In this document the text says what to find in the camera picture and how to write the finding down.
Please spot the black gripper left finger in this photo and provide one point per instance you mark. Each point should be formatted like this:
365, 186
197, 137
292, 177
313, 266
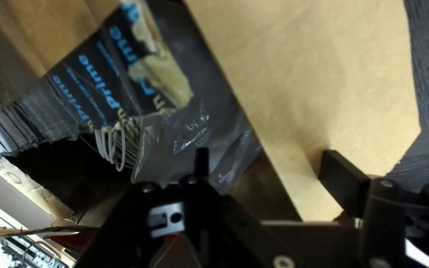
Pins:
201, 163

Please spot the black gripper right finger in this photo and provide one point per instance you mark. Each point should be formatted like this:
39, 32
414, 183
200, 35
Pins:
343, 180

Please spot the brown cardboard box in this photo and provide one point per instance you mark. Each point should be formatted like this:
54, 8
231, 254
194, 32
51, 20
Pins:
298, 74

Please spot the clear plastic bag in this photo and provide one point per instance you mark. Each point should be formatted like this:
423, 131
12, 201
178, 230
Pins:
209, 134

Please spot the black prime packing tape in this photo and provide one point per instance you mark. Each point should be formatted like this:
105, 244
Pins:
105, 74

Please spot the stack of black slats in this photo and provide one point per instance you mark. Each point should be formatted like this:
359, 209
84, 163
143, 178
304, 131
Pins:
21, 119

